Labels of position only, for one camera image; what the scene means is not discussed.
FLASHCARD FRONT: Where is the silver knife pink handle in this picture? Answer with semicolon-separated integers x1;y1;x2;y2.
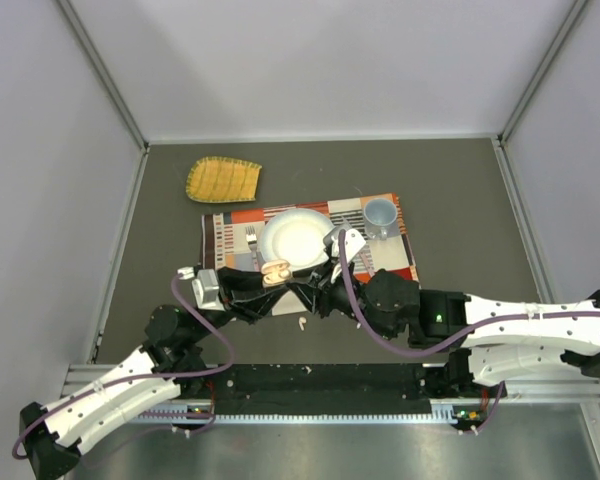
342;211;375;283

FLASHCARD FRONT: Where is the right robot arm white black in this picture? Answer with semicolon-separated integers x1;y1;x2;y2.
312;262;600;398

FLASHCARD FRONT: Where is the aluminium frame right post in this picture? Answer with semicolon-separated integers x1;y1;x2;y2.
497;0;592;148

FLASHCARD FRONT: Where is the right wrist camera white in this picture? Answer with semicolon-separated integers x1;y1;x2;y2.
323;224;366;283

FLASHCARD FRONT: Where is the aluminium frame post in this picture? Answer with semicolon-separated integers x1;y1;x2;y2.
54;0;149;151
497;0;592;148

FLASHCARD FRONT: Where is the colourful patchwork placemat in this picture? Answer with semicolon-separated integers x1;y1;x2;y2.
201;192;425;319

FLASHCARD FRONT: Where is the light blue mug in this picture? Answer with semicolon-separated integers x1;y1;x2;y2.
363;198;398;240

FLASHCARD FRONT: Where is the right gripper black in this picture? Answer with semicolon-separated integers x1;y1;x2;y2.
286;256;397;340

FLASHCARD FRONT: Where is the yellow woven cloth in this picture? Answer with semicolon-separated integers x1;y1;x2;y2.
185;156;262;204

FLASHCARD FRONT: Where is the silver fork pink handle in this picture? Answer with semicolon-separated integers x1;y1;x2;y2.
245;225;261;272

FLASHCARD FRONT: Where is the white round plate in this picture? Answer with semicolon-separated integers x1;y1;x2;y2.
258;208;334;271

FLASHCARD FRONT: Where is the white earbud charging case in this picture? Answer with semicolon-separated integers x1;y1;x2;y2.
260;259;293;288

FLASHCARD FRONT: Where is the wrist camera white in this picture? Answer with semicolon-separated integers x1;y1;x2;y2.
323;224;366;283
177;267;224;311

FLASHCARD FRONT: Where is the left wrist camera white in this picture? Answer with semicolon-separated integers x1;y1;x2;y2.
177;267;224;311

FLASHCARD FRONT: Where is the aluminium frame front beam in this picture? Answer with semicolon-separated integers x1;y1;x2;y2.
59;362;600;426

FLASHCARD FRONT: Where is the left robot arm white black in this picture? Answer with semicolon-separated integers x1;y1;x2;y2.
12;261;292;479

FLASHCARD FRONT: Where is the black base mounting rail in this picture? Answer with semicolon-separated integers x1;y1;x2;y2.
199;362;509;416

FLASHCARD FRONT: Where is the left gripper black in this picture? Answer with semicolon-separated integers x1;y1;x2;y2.
188;266;290;343

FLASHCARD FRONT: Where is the aluminium frame left post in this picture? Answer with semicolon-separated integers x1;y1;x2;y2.
54;0;149;151

